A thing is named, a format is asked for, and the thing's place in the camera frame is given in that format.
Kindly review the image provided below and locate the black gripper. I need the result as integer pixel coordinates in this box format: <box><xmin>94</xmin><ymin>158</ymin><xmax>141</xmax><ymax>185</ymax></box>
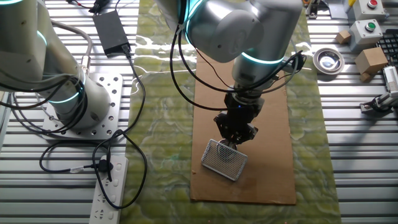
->
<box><xmin>213</xmin><ymin>91</ymin><xmax>266</xmax><ymax>146</ymax></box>

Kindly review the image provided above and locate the white mesh tray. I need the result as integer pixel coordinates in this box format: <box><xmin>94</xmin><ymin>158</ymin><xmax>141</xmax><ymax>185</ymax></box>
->
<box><xmin>200</xmin><ymin>138</ymin><xmax>249</xmax><ymax>182</ymax></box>

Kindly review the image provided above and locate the brown cardboard sheet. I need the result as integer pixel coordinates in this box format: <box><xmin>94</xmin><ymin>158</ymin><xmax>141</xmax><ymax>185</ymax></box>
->
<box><xmin>190</xmin><ymin>52</ymin><xmax>297</xmax><ymax>205</ymax></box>

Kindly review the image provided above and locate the green marble pattern mat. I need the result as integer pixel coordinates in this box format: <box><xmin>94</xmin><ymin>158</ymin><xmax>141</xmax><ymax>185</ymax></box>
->
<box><xmin>119</xmin><ymin>0</ymin><xmax>342</xmax><ymax>224</ymax></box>

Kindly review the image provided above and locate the large round steel bowl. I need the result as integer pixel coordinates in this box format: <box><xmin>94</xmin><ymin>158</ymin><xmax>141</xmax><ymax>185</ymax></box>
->
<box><xmin>312</xmin><ymin>47</ymin><xmax>345</xmax><ymax>75</ymax></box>

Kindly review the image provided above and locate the small brown cardboard cube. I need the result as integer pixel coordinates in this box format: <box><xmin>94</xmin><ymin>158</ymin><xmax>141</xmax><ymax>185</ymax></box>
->
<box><xmin>335</xmin><ymin>30</ymin><xmax>351</xmax><ymax>45</ymax></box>

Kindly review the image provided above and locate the black clamp stand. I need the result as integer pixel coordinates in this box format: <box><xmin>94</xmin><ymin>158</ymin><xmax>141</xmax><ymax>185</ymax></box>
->
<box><xmin>306</xmin><ymin>0</ymin><xmax>321</xmax><ymax>19</ymax></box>

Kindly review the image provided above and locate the grey metal clamp tool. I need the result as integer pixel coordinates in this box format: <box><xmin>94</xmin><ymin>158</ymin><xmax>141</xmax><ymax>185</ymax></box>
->
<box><xmin>359</xmin><ymin>91</ymin><xmax>398</xmax><ymax>118</ymax></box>

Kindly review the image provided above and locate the large brown cardboard cube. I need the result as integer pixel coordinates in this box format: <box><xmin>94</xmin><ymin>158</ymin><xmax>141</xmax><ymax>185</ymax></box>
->
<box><xmin>354</xmin><ymin>46</ymin><xmax>389</xmax><ymax>82</ymax></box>

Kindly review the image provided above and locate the grey box green button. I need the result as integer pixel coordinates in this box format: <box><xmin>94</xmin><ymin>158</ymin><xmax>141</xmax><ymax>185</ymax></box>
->
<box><xmin>348</xmin><ymin>19</ymin><xmax>384</xmax><ymax>52</ymax></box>

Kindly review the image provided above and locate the white power strip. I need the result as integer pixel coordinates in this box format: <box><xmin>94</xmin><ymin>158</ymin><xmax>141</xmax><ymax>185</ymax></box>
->
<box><xmin>88</xmin><ymin>154</ymin><xmax>129</xmax><ymax>224</ymax></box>

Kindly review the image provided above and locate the black power adapter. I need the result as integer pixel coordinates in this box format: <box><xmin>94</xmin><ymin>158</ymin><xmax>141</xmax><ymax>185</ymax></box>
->
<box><xmin>92</xmin><ymin>10</ymin><xmax>131</xmax><ymax>57</ymax></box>

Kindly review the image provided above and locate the white ribbed device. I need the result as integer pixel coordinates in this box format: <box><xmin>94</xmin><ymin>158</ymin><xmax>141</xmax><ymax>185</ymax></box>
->
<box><xmin>382</xmin><ymin>65</ymin><xmax>398</xmax><ymax>93</ymax></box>

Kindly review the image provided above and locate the grey box red button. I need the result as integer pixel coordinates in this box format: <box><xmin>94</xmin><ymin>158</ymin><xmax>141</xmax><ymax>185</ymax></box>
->
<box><xmin>347</xmin><ymin>0</ymin><xmax>386</xmax><ymax>22</ymax></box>

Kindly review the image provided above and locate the black keyboard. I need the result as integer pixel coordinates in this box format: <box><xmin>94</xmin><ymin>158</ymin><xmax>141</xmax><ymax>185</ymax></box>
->
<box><xmin>375</xmin><ymin>29</ymin><xmax>398</xmax><ymax>68</ymax></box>

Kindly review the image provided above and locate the black cable with round plug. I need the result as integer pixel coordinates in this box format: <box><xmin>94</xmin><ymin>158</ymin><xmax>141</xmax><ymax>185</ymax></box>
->
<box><xmin>169</xmin><ymin>27</ymin><xmax>307</xmax><ymax>112</ymax></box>

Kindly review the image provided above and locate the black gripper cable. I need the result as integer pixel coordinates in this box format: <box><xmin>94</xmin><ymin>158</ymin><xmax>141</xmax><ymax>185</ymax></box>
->
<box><xmin>177</xmin><ymin>30</ymin><xmax>304</xmax><ymax>94</ymax></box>

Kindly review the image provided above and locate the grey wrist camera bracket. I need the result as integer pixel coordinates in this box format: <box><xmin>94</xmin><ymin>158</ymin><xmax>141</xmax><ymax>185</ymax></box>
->
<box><xmin>281</xmin><ymin>55</ymin><xmax>304</xmax><ymax>74</ymax></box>

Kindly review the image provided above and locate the black adapter mains cable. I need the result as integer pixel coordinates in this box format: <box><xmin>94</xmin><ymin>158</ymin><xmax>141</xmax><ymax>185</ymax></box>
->
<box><xmin>91</xmin><ymin>45</ymin><xmax>149</xmax><ymax>210</ymax></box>

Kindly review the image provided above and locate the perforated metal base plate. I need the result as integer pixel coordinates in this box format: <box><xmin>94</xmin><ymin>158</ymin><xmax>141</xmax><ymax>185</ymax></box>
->
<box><xmin>42</xmin><ymin>73</ymin><xmax>124</xmax><ymax>140</ymax></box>

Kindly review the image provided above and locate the black plug with cable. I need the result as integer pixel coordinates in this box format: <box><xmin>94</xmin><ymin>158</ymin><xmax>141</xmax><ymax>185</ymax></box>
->
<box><xmin>39</xmin><ymin>139</ymin><xmax>114</xmax><ymax>183</ymax></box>

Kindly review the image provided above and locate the black base cable bundle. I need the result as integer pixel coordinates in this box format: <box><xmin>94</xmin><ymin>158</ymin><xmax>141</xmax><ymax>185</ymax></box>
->
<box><xmin>0</xmin><ymin>74</ymin><xmax>90</xmax><ymax>136</ymax></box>

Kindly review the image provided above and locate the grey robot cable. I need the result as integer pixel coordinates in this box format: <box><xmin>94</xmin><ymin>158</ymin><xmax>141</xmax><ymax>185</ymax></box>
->
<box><xmin>51</xmin><ymin>20</ymin><xmax>93</xmax><ymax>75</ymax></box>

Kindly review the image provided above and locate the black connector with red wire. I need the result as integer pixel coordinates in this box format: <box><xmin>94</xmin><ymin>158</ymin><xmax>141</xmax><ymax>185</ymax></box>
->
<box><xmin>65</xmin><ymin>0</ymin><xmax>111</xmax><ymax>15</ymax></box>

